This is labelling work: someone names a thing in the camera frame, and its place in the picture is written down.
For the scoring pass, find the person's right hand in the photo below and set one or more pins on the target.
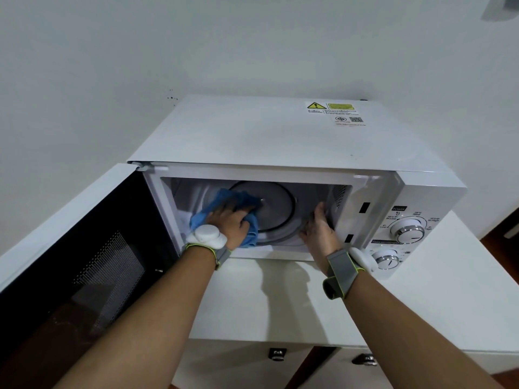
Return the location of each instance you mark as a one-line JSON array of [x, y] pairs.
[[324, 238]]

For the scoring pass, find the person's left hand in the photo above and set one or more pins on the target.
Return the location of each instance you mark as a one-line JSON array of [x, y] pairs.
[[230, 224]]

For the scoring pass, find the person's left thumb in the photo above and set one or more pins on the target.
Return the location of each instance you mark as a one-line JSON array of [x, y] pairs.
[[246, 226]]

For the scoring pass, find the person's right thumb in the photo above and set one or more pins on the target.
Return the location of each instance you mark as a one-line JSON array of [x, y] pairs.
[[306, 233]]

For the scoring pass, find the blue cleaning cloth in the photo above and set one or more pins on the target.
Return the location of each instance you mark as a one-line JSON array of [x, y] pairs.
[[235, 198]]

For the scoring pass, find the person's left forearm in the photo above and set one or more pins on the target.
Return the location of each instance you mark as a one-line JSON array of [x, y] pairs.
[[154, 320]]

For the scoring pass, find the person's right forearm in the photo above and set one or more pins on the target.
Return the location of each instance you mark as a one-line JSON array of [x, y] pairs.
[[405, 340]]

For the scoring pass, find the glass turntable plate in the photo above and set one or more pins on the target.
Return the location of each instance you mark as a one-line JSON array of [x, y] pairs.
[[279, 210]]

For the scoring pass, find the small chrome microwave knob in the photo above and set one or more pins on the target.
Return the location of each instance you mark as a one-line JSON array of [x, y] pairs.
[[387, 261]]

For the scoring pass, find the white microwave oven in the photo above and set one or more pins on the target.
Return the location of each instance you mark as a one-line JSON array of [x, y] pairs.
[[259, 133]]

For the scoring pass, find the large chrome microwave knob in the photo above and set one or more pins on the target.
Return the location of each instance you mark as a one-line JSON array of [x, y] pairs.
[[409, 232]]

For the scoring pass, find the metal cabinet door knob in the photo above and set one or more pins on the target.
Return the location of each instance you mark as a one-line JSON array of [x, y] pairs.
[[365, 359], [277, 354]]

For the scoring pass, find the yellow warning label sticker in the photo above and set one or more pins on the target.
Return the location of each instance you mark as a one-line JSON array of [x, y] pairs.
[[336, 111]]

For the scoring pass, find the white cabinet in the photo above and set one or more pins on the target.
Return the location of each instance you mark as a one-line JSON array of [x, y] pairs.
[[446, 299]]

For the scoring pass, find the microwave door with black window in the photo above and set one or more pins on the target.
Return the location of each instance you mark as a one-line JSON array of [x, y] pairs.
[[61, 247]]

